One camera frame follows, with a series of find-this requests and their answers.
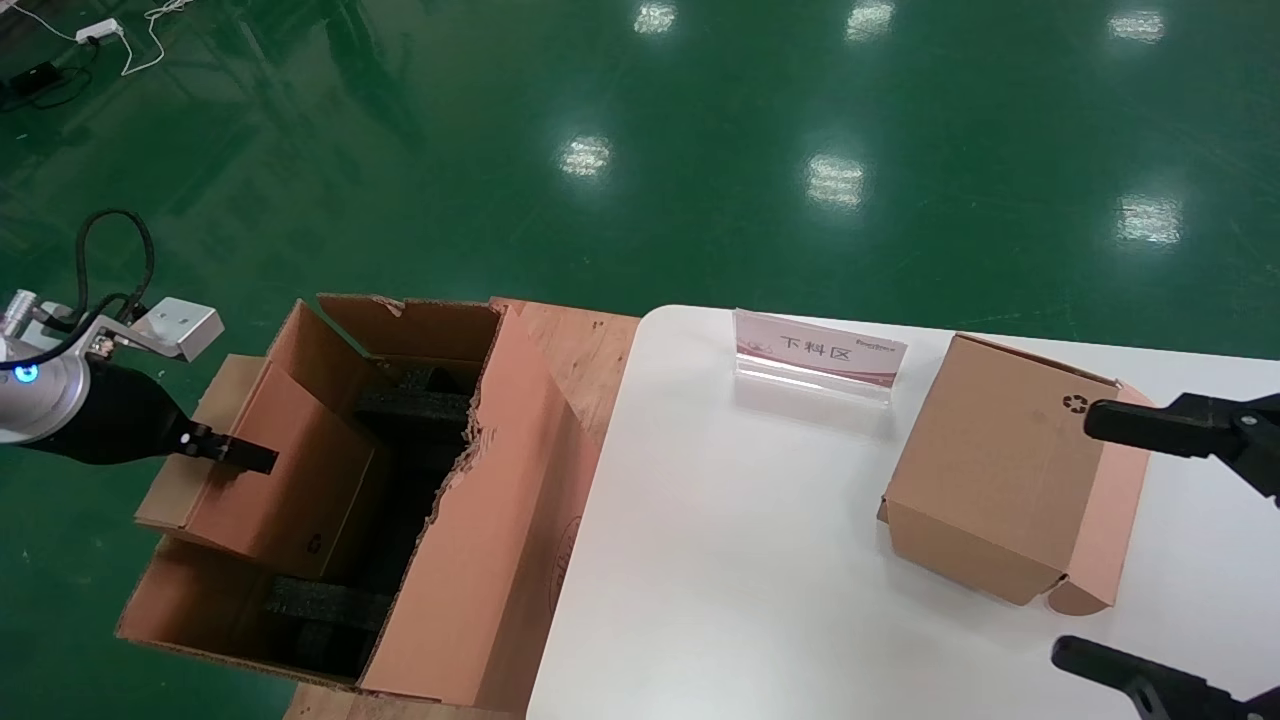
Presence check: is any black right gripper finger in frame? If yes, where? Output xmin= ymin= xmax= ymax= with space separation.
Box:
xmin=1052 ymin=636 xmax=1280 ymax=720
xmin=1084 ymin=393 xmax=1280 ymax=501

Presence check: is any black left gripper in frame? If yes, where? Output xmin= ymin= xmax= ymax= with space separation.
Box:
xmin=20 ymin=360 xmax=280 ymax=477

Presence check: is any small cardboard box recycle symbol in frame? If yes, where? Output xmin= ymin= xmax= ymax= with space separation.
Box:
xmin=878 ymin=333 xmax=1156 ymax=616
xmin=135 ymin=353 xmax=386 ymax=581

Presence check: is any big open cardboard box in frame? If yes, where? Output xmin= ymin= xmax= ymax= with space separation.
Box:
xmin=115 ymin=293 xmax=603 ymax=713

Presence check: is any acrylic sign with Chinese text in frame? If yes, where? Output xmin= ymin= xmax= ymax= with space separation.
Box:
xmin=733 ymin=307 xmax=909 ymax=406

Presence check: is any black power adapter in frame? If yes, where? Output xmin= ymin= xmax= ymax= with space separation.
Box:
xmin=0 ymin=60 xmax=101 ymax=111

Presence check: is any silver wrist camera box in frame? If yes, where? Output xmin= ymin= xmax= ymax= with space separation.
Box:
xmin=35 ymin=297 xmax=223 ymax=363

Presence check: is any black cable with yellow tag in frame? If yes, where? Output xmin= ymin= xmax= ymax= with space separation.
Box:
xmin=78 ymin=208 xmax=157 ymax=331

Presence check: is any thin white cable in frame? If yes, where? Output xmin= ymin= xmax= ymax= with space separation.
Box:
xmin=120 ymin=0 xmax=196 ymax=78

